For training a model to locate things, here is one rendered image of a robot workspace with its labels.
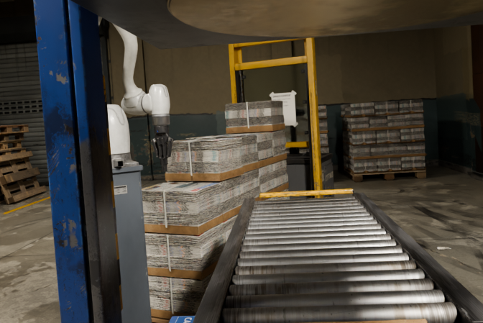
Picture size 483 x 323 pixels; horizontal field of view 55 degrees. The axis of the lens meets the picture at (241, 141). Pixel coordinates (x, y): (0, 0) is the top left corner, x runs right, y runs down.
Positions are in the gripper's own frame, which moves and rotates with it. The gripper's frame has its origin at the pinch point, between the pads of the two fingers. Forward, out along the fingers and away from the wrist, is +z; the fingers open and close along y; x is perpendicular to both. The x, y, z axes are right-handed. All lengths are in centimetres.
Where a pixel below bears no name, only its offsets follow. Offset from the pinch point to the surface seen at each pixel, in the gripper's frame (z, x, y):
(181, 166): 4.0, -26.4, 6.0
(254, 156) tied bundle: 4, -77, -19
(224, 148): -5.1, -32.2, -19.6
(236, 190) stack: 21, -48, -18
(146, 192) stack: 14.2, 1.8, 11.1
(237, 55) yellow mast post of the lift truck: -76, -175, 33
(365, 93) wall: -53, -738, 12
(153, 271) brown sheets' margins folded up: 56, 2, 10
